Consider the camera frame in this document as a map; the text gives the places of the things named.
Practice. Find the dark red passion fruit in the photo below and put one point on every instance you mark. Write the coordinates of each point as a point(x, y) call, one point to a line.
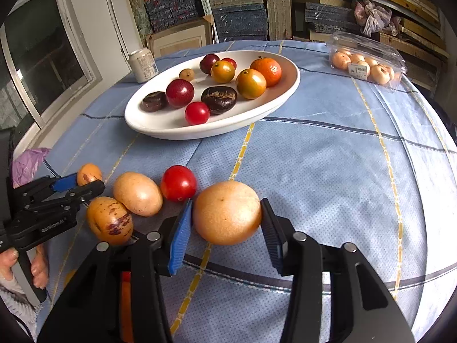
point(179, 93)

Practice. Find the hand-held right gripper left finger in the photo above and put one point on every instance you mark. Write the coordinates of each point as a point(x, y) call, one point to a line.
point(180, 237)

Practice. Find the large dark brown fruit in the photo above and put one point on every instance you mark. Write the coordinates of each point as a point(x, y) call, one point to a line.
point(219, 99)

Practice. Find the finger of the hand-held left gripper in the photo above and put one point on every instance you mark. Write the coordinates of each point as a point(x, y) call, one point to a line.
point(85, 190)
point(62, 184)

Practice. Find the smooth yellow oval fruit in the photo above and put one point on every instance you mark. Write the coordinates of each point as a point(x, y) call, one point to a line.
point(137, 193)

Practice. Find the small red cherry tomato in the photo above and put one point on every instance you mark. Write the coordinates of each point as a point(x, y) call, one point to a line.
point(230, 62)

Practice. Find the stack of yellow wooden boxes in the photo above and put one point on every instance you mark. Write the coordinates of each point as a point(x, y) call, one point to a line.
point(410, 3)

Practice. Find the pink cloth bundle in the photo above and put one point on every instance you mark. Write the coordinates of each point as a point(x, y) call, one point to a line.
point(375, 16)

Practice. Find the stack of dark blue boxes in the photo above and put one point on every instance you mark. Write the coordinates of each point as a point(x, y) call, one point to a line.
point(328, 16)

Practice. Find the small spotted orange fruit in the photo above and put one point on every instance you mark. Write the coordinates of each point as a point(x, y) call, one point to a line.
point(89, 174)

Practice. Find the green marbled panel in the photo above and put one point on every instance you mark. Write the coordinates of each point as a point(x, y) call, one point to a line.
point(135, 3)

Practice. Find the group of pale peaches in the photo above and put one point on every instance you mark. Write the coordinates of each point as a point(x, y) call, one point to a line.
point(341, 60)

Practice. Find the person's left hand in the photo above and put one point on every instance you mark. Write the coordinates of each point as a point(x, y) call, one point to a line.
point(40, 269)

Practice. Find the white framed window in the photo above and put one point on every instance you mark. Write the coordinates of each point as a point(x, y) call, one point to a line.
point(43, 50)

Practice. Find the large spotted yellow fruit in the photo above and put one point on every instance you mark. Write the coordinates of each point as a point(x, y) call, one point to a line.
point(110, 220)

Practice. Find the green orange tangerine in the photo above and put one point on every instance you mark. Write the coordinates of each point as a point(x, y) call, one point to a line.
point(251, 84)

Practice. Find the upright tan woven box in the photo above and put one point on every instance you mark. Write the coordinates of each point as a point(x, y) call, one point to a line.
point(280, 18)

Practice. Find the stack of blue patterned boxes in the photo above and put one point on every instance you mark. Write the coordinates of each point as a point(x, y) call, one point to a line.
point(239, 21)
point(171, 10)

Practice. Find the white metal shelf rack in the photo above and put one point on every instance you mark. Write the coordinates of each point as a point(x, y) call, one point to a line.
point(209, 14)

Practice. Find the yellow green tangerine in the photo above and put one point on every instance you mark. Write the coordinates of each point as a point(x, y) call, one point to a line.
point(222, 72)

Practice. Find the white drink can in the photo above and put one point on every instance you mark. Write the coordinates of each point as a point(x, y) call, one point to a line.
point(142, 66)

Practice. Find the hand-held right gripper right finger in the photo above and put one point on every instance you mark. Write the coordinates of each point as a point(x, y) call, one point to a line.
point(273, 235)

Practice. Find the dark purple plum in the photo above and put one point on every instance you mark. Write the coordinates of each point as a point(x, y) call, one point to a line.
point(209, 63)

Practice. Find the small dark brown chestnut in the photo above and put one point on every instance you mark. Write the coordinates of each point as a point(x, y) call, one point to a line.
point(154, 101)

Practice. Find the pink plastic bag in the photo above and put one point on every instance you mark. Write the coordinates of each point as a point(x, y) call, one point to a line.
point(26, 164)

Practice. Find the small brown longan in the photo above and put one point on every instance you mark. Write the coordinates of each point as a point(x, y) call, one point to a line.
point(186, 75)

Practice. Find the clear plastic clamshell box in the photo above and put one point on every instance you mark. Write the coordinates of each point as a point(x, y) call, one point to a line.
point(371, 44)

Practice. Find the large pale orange grapefruit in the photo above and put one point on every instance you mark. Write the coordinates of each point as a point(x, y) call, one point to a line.
point(226, 212)

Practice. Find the person's left forearm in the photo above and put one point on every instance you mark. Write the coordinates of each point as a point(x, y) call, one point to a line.
point(14, 305)

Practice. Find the blue checked tablecloth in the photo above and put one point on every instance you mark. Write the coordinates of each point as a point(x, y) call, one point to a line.
point(321, 168)

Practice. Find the white oval plate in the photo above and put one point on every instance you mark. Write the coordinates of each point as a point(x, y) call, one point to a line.
point(160, 119)

